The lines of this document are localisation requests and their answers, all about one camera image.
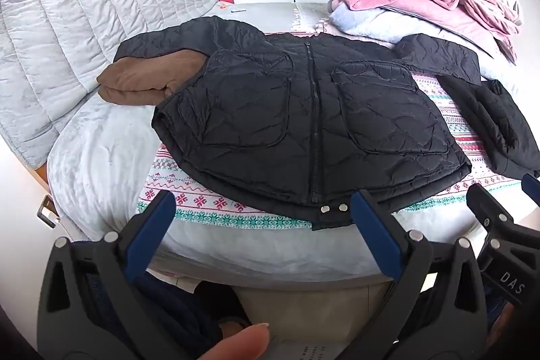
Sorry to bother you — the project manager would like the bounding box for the patterned white blanket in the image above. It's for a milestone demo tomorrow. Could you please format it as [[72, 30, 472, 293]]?
[[137, 3, 530, 230]]

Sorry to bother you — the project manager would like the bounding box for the metal bed bracket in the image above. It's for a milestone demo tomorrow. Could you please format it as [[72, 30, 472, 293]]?
[[37, 195, 60, 228]]

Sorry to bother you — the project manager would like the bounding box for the black quilted jacket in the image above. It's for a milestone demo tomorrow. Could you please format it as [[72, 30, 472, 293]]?
[[114, 16, 540, 233]]

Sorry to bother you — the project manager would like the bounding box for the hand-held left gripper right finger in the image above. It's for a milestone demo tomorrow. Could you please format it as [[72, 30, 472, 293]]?
[[350, 189, 490, 360]]

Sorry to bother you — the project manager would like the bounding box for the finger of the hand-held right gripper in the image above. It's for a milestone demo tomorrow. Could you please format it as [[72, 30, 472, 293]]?
[[520, 173, 540, 201], [466, 183, 516, 259]]

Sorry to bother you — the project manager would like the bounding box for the person's dark blue clothing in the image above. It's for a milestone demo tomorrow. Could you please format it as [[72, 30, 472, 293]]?
[[127, 271, 254, 360]]

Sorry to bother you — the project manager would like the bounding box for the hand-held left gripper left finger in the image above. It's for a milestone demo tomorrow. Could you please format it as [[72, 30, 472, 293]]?
[[37, 190, 190, 360]]

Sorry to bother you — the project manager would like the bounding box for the beige bed base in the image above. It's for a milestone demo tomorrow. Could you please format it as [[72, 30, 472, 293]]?
[[231, 281, 394, 346]]

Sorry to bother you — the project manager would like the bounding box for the light blue blanket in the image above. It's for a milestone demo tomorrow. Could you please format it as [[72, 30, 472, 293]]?
[[327, 0, 521, 93]]

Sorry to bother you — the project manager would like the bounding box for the printed paper sheet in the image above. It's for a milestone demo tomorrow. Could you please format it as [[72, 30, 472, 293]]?
[[262, 337, 352, 360]]

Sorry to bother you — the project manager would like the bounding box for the person's left hand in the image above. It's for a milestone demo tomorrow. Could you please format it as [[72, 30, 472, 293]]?
[[197, 323, 271, 360]]

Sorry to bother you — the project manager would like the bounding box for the brown folded cloth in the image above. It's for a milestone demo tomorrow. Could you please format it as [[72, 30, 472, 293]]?
[[96, 50, 208, 108]]

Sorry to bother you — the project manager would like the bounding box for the grey quilted headboard cover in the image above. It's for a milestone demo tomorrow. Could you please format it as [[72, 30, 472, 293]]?
[[0, 0, 220, 172]]

